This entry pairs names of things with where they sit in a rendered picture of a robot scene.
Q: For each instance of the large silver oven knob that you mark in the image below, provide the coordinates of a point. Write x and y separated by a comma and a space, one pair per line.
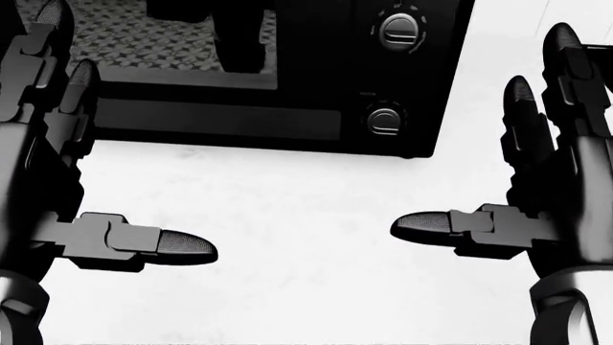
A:
401, 30

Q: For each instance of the small silver oven knob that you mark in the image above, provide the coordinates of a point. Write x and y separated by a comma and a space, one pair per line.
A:
384, 120

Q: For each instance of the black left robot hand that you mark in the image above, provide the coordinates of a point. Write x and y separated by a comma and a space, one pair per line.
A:
43, 179

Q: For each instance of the toaster oven glass door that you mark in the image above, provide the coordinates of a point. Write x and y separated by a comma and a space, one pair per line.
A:
191, 64

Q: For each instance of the black toaster oven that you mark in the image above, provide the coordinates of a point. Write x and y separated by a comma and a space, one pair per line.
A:
335, 72

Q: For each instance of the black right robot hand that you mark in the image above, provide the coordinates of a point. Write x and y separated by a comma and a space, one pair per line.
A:
565, 201

